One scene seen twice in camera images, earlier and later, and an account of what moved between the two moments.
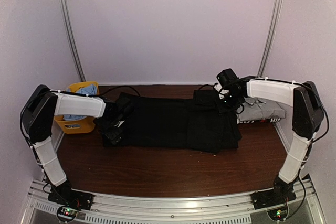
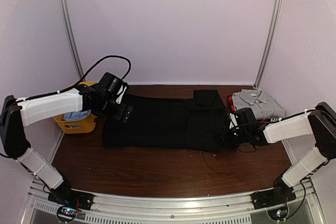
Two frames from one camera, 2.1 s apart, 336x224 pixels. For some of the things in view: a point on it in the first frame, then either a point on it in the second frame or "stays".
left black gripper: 114,137 -> 118,115
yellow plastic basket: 83,126 stays
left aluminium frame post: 67,21 stays
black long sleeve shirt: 201,124 stays
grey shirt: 254,108 stays
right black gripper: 222,109 -> 225,137
